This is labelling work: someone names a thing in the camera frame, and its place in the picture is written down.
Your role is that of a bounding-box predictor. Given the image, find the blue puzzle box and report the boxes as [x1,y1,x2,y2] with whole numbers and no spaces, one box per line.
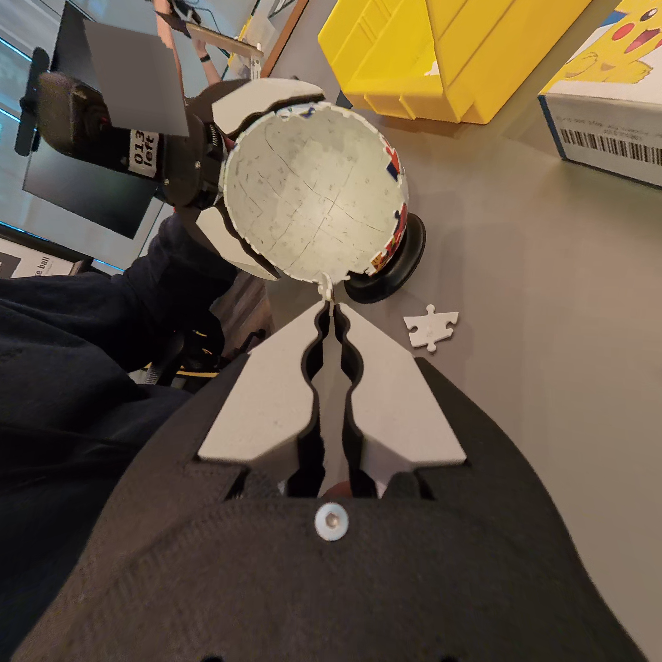
[537,0,662,188]

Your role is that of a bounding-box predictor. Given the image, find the black round ball stand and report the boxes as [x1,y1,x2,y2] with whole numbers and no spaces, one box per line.
[344,213,427,305]

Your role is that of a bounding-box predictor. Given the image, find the yellow plastic tray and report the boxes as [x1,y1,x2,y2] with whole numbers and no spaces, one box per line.
[317,0,594,125]

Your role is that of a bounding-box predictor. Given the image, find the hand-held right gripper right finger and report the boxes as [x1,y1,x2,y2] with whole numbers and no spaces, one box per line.
[333,302,468,500]

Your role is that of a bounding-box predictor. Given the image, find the brown wooden board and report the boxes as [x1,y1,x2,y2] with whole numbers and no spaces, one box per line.
[260,0,311,79]

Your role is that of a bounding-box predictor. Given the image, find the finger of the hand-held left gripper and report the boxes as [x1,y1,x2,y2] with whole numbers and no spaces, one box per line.
[195,203,282,282]
[210,79,328,148]

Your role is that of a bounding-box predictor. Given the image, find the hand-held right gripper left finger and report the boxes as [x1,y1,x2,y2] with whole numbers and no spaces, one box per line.
[197,300,332,498]

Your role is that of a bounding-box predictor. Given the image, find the colourful puzzle ball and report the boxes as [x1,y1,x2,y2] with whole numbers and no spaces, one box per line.
[221,101,410,282]

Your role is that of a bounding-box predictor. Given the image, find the white printed sign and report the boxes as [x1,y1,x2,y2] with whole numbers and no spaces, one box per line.
[0,237,87,280]

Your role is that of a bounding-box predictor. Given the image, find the person's left forearm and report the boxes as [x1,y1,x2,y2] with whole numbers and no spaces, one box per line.
[121,212,241,373]

